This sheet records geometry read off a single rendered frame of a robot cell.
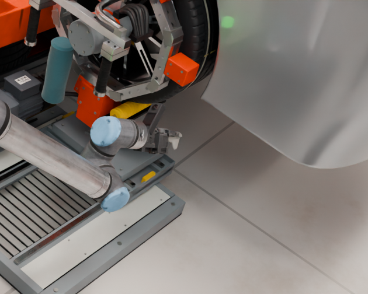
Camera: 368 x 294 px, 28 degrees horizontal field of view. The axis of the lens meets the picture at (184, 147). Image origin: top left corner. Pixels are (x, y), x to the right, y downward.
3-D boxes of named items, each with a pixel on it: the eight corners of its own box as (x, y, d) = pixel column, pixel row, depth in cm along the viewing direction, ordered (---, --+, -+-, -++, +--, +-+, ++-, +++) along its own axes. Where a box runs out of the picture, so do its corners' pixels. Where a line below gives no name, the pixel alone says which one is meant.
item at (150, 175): (170, 175, 330) (176, 159, 324) (118, 210, 305) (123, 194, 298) (90, 115, 347) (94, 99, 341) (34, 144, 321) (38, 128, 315)
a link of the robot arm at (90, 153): (79, 187, 221) (100, 157, 216) (66, 162, 228) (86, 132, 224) (104, 191, 227) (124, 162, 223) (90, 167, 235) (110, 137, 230)
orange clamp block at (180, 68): (175, 67, 262) (194, 80, 259) (162, 74, 257) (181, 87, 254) (180, 51, 258) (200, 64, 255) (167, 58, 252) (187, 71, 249)
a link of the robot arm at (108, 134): (83, 133, 222) (100, 108, 218) (111, 136, 232) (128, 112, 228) (98, 154, 217) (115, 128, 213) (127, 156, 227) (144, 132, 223)
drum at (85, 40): (130, 48, 270) (139, 15, 262) (91, 65, 255) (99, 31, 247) (102, 28, 275) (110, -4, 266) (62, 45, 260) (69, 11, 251)
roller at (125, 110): (161, 102, 301) (165, 91, 298) (114, 128, 280) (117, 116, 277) (150, 94, 303) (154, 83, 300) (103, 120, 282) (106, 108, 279)
